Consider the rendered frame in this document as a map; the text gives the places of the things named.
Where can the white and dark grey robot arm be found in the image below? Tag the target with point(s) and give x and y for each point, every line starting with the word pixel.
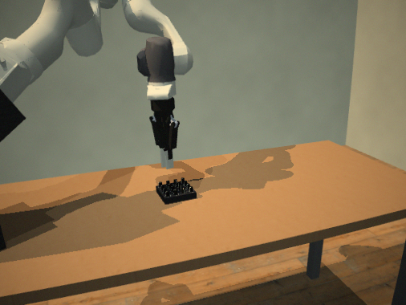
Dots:
pixel 24 60

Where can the black knob panel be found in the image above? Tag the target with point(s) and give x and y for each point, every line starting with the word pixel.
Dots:
pixel 176 191

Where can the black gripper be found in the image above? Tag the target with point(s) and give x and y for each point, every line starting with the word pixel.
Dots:
pixel 167 141

